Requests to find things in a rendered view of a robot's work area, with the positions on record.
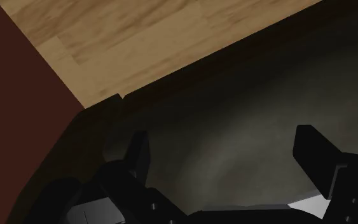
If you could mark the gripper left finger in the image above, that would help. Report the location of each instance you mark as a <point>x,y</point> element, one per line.
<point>126,186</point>

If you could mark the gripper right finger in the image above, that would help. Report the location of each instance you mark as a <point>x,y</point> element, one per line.
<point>318,155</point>

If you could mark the dark grey table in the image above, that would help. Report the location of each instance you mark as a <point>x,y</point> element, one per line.
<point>228,124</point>

